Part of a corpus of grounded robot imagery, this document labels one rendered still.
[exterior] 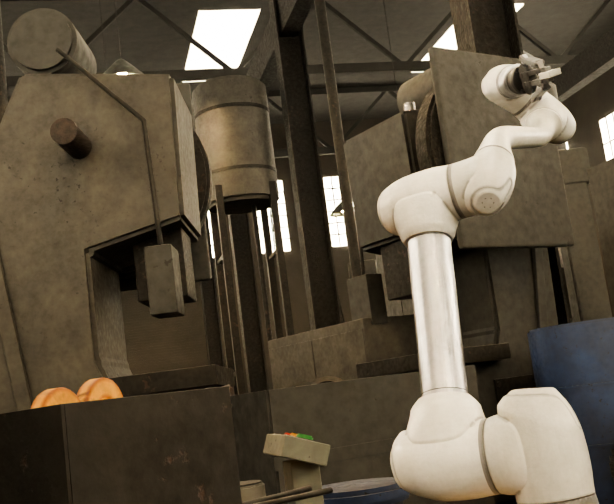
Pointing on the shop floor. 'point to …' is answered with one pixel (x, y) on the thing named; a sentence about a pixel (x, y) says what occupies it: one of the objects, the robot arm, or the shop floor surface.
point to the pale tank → (242, 196)
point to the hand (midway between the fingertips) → (549, 73)
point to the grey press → (412, 91)
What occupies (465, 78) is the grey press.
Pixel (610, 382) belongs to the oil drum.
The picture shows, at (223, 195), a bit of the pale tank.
